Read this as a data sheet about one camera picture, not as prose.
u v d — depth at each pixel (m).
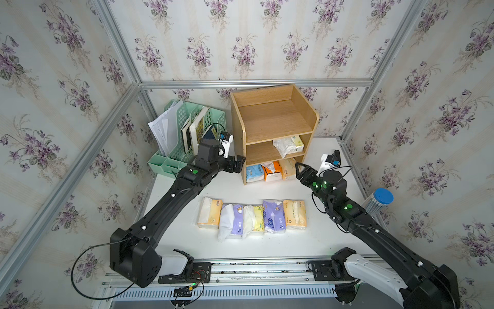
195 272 0.73
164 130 0.91
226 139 0.66
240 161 0.69
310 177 0.67
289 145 0.88
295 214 0.84
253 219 0.81
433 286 0.38
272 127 0.82
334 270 0.66
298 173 0.70
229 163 0.67
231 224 0.79
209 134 1.04
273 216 0.82
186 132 0.96
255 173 0.97
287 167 0.96
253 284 0.72
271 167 0.93
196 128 0.91
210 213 0.84
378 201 0.74
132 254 0.38
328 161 0.66
